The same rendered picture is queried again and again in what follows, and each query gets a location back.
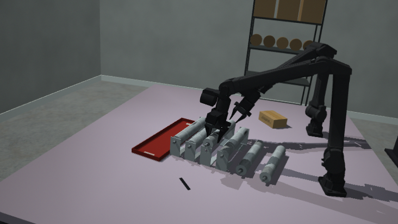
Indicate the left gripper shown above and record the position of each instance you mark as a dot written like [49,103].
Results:
[222,128]

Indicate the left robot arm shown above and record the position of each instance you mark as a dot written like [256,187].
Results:
[332,183]

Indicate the red scrap tray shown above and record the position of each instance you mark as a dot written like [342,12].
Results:
[157,146]

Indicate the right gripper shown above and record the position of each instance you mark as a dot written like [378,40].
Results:
[236,108]

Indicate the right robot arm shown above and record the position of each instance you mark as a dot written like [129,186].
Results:
[316,108]

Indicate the brown cardboard box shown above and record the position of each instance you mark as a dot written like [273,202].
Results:
[273,119]

